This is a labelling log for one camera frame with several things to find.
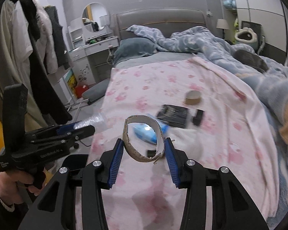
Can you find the blue patterned duvet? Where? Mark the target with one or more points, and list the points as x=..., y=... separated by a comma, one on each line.
x=270, y=87

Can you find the clear plastic bottle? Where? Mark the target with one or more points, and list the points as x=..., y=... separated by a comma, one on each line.
x=97, y=120

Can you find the pink floral blanket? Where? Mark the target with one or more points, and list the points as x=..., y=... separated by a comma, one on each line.
x=234, y=133

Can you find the small black box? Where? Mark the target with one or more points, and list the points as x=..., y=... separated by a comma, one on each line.
x=197, y=119

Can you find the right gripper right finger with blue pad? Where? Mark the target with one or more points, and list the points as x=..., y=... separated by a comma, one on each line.
x=176, y=160

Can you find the red box on floor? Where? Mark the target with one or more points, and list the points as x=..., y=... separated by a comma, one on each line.
x=79, y=90

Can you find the blue-grey pillow on bed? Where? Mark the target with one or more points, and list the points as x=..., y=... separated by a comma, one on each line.
x=135, y=47

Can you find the grey padded headboard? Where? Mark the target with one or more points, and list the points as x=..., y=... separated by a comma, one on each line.
x=167, y=20

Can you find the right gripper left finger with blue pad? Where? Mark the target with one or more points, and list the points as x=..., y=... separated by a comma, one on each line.
x=111, y=161

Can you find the blue tissue packet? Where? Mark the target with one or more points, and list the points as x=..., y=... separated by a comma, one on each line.
x=146, y=133

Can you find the yellow picture book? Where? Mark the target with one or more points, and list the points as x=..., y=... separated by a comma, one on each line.
x=71, y=81

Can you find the bedside lamp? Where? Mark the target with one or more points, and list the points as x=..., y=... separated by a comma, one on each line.
x=223, y=25

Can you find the white dressing table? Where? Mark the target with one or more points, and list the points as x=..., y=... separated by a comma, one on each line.
x=86, y=44

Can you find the black flat package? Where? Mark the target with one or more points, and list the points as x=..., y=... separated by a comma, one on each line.
x=173, y=116

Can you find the grey cushion on floor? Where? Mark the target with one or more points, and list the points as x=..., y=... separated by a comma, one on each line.
x=96, y=92

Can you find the brown tape roll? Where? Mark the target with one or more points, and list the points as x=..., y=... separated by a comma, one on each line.
x=192, y=97

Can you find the white clothes rack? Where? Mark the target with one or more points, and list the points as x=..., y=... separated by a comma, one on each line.
x=71, y=102

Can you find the dark green hanging garment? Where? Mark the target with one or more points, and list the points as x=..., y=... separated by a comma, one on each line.
x=57, y=34

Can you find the cream sculptural vase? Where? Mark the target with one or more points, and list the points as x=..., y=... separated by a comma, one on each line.
x=247, y=36

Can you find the dark grey pillow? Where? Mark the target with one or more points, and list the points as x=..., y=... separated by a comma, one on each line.
x=251, y=60

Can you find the beige hanging garment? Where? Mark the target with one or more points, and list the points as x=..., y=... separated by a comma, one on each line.
x=15, y=48

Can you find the oval vanity mirror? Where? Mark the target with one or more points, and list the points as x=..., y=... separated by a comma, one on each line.
x=92, y=17

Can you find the person's left hand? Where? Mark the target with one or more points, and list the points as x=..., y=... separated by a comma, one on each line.
x=9, y=192

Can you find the white fluffy jacket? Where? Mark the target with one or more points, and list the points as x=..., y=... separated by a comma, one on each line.
x=45, y=44

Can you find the black hanging coat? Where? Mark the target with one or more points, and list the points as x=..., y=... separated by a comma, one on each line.
x=42, y=91

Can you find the white wardrobe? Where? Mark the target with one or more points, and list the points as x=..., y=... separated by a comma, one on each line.
x=273, y=18

